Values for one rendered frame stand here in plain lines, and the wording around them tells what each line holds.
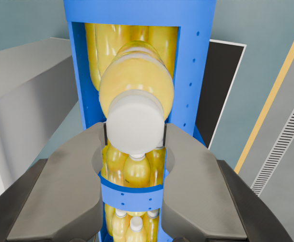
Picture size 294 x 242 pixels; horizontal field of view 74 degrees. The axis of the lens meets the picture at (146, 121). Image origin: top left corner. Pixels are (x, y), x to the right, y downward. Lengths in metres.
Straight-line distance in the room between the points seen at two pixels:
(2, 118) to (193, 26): 0.52
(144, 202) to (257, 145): 1.84
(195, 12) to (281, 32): 1.54
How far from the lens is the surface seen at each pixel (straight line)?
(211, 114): 1.66
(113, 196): 0.49
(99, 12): 0.32
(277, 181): 2.71
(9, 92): 0.66
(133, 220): 0.68
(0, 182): 0.68
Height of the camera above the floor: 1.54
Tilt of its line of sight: 61 degrees down
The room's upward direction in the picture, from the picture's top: 177 degrees clockwise
